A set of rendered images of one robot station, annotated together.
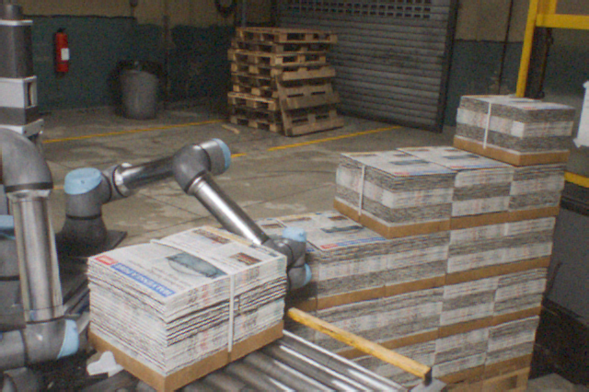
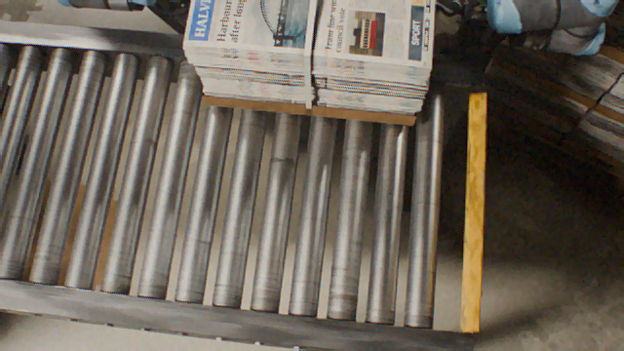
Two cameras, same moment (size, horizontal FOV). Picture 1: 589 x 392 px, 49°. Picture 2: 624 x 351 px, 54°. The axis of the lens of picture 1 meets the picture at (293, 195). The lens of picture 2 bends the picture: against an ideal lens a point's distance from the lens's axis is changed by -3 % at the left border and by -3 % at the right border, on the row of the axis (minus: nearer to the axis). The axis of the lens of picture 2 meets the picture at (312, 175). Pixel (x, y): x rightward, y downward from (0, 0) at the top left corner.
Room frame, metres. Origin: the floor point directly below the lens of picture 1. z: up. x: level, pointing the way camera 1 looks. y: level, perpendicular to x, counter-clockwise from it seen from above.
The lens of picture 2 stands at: (1.10, -0.26, 1.86)
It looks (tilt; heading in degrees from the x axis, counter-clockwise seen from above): 72 degrees down; 57
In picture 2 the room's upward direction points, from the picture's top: 1 degrees counter-clockwise
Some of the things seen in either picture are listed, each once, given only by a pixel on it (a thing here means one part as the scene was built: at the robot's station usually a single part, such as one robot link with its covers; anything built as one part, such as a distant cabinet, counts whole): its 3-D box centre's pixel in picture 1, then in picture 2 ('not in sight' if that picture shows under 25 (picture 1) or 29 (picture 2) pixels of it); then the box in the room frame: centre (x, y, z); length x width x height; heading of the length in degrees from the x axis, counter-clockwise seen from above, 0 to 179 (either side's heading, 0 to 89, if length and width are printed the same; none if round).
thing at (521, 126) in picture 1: (493, 246); not in sight; (2.73, -0.90, 0.65); 0.39 x 0.30 x 1.29; 29
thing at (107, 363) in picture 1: (108, 363); not in sight; (1.30, 0.39, 0.82); 0.09 x 0.03 x 0.06; 114
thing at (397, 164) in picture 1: (397, 162); not in sight; (2.44, -0.39, 1.06); 0.37 x 0.29 x 0.01; 29
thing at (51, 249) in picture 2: not in sight; (70, 164); (0.94, 0.30, 0.77); 0.47 x 0.05 x 0.05; 50
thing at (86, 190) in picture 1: (85, 190); not in sight; (2.07, 0.69, 0.98); 0.13 x 0.12 x 0.14; 153
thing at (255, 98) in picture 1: (282, 77); not in sight; (9.19, 0.26, 0.65); 1.33 x 0.94 x 1.30; 144
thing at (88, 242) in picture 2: not in sight; (104, 167); (0.99, 0.26, 0.77); 0.47 x 0.05 x 0.05; 50
